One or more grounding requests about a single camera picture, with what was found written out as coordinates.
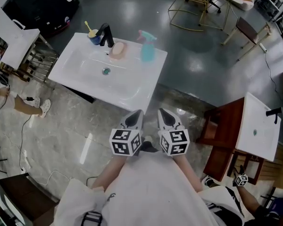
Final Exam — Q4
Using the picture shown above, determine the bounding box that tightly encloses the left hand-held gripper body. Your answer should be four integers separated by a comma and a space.
109, 123, 145, 157

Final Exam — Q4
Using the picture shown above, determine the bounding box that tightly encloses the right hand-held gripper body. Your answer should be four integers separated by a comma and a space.
158, 123, 191, 157

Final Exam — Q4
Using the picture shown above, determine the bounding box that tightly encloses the teal spray bottle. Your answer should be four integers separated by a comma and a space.
136, 30, 158, 63

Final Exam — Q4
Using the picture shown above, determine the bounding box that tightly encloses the person's right forearm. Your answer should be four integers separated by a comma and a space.
173, 154, 203, 193

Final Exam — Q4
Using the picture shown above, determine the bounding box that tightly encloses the person's left forearm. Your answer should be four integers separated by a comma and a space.
92, 154, 129, 191

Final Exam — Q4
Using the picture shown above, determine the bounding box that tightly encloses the person's black white shoe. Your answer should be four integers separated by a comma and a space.
141, 135, 159, 153

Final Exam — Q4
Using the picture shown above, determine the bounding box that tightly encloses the white ceramic sink basin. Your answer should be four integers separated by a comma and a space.
48, 32, 168, 113

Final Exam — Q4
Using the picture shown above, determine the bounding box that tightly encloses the brown wooden vanity cabinet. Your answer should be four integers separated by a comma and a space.
195, 97, 266, 186

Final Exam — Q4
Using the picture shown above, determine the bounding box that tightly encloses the person's white garment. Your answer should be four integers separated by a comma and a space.
53, 149, 245, 226

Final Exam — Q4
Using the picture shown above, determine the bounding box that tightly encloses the pink soap dish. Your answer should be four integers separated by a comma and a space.
108, 40, 128, 61

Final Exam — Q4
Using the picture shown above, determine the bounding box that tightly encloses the white sink on wooden vanity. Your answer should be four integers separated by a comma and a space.
235, 92, 282, 162

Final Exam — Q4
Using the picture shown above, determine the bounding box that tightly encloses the pale pink soap bar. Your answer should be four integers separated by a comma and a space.
112, 42, 125, 56

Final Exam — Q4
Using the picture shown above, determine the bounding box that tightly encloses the blue cup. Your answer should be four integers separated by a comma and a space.
87, 29, 102, 45

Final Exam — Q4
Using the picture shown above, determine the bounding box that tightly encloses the short black faucet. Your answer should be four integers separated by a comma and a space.
265, 107, 283, 125

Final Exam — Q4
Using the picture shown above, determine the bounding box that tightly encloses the metal rack sink stand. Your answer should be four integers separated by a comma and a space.
18, 34, 60, 84

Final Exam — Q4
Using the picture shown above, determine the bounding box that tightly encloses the dark brown cabinet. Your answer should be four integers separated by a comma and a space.
0, 173, 60, 226

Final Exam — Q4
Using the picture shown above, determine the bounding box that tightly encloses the wooden stool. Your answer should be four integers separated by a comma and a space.
221, 16, 273, 63

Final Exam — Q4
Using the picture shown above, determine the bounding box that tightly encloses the black office chair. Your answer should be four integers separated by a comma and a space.
198, 0, 222, 14

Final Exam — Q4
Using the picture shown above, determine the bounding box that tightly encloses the white sink with chrome faucet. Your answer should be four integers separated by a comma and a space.
0, 8, 41, 71

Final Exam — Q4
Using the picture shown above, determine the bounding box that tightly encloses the large black machine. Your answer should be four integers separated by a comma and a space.
1, 0, 80, 39

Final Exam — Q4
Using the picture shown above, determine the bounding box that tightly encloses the black harness strap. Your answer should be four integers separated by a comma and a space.
80, 210, 102, 226

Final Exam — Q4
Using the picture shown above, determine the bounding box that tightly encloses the black striped shoulder strap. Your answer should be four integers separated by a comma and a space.
204, 186, 245, 226

